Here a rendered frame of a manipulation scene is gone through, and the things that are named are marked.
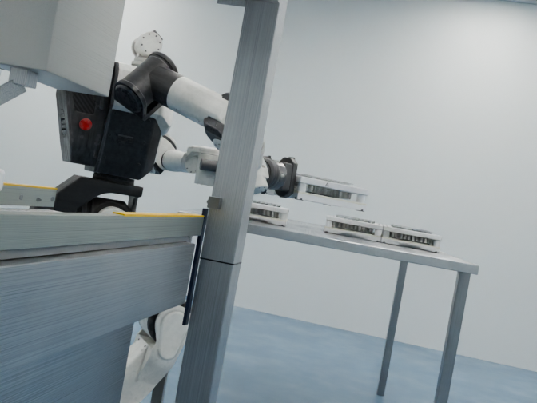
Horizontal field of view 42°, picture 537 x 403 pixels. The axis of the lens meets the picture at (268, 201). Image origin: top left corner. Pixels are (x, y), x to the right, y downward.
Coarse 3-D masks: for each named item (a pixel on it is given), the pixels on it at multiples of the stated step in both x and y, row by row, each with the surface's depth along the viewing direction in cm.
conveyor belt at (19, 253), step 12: (144, 240) 95; (156, 240) 100; (168, 240) 105; (180, 240) 111; (0, 252) 61; (12, 252) 63; (24, 252) 65; (36, 252) 67; (48, 252) 69; (60, 252) 72; (72, 252) 74
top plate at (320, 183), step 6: (300, 180) 208; (306, 180) 209; (312, 180) 210; (318, 180) 211; (324, 186) 212; (330, 186) 212; (336, 186) 213; (342, 186) 214; (348, 186) 215; (348, 192) 217; (354, 192) 216; (360, 192) 217; (366, 192) 218
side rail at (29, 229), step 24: (0, 216) 57; (24, 216) 60; (48, 216) 65; (72, 216) 69; (96, 216) 75; (120, 216) 81; (0, 240) 57; (24, 240) 61; (48, 240) 65; (72, 240) 70; (96, 240) 76; (120, 240) 82
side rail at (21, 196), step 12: (0, 192) 104; (12, 192) 107; (24, 192) 111; (36, 192) 114; (48, 192) 118; (0, 204) 105; (12, 204) 108; (24, 204) 111; (36, 204) 115; (48, 204) 119
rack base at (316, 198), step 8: (272, 192) 225; (296, 192) 209; (304, 192) 209; (304, 200) 210; (312, 200) 210; (320, 200) 211; (328, 200) 212; (336, 200) 214; (344, 200) 215; (352, 208) 216; (360, 208) 217
